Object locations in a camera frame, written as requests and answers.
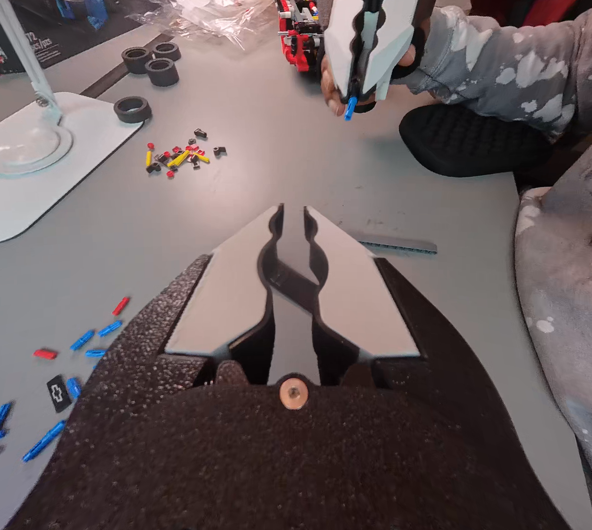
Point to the brick-built toy car chassis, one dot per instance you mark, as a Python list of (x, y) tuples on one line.
[(300, 26)]

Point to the white lamp stand base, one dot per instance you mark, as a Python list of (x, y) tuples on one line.
[(69, 160)]

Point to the long black lego beam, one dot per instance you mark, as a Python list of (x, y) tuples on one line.
[(397, 246)]

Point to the person's right hand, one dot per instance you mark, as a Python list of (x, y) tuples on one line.
[(330, 86)]

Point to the person's right forearm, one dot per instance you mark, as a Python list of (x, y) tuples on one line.
[(499, 63)]

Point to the black mesh armrest pad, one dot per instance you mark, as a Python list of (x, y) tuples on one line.
[(471, 141)]

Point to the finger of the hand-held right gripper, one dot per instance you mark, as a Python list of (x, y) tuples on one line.
[(340, 39), (395, 35)]

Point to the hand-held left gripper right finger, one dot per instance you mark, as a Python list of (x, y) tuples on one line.
[(365, 303)]

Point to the black tile with white emblem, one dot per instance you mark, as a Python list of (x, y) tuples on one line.
[(59, 393)]

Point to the pile of red yellow black bricks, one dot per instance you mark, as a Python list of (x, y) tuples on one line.
[(185, 155)]

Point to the black curved panel piece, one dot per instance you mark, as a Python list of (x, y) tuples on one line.
[(296, 289)]

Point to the pile of blue black pins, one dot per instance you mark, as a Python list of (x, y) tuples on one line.
[(83, 340)]

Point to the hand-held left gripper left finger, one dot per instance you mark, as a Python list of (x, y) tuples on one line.
[(217, 303)]

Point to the blue pin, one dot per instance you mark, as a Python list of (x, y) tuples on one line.
[(350, 108)]

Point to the black rubber tyre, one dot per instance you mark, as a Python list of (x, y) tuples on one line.
[(134, 67), (173, 49), (132, 118), (162, 79)]

